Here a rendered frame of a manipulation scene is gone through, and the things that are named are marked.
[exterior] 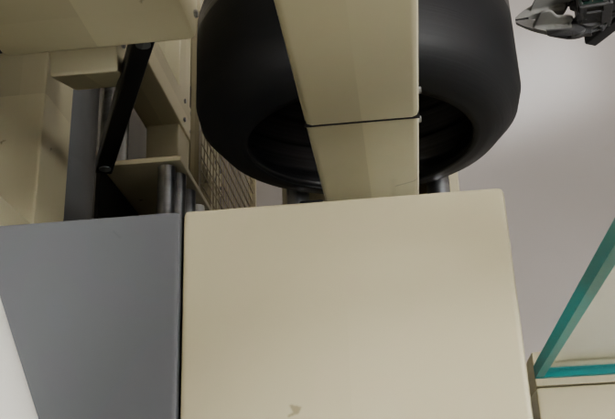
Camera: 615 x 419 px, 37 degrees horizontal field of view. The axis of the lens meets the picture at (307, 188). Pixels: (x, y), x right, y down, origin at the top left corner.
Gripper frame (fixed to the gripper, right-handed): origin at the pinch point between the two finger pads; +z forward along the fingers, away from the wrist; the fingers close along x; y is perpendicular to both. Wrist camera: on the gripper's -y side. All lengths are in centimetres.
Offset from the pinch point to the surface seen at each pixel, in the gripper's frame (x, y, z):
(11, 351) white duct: 72, 88, 38
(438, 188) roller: 16.9, -28.0, 18.8
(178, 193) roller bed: 24, 1, 62
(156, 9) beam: 24, 54, 44
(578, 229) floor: -5, -125, -14
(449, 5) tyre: 7.1, 19.2, 11.4
